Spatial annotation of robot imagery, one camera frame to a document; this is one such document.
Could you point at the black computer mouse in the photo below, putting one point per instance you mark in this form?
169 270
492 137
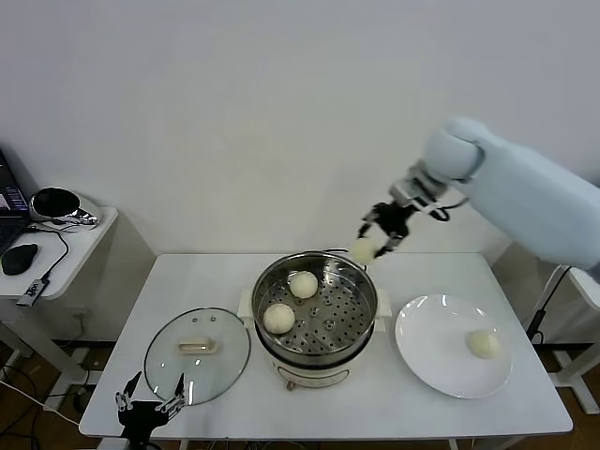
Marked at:
19 259

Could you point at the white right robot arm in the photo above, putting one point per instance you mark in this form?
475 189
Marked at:
525 197

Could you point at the round glass pot lid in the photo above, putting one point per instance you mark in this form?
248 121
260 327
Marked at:
197 347

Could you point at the shiny chrome headset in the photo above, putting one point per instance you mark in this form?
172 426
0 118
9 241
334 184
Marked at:
84 215

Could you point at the grey usb hub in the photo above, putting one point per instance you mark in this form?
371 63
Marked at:
32 293

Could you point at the white steamed baozi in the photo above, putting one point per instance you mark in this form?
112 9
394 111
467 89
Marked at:
483 344
279 319
302 284
363 250

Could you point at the white work table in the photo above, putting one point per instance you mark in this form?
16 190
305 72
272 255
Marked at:
211 281

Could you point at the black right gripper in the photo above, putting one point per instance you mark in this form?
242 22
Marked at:
396 220

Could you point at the cream electric pot base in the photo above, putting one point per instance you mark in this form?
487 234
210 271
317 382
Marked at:
309 375

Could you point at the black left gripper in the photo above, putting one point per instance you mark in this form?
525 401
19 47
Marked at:
140 415

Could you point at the white side table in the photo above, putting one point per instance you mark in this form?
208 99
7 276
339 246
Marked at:
576 365
89 234

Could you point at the stainless steel steamer basket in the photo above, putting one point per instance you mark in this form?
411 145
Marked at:
337 319

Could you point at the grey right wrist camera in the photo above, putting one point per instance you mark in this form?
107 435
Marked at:
415 199

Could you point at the black laptop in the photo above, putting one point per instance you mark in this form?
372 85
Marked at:
9 225

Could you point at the white round plate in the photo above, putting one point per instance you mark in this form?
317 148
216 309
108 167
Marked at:
431 347

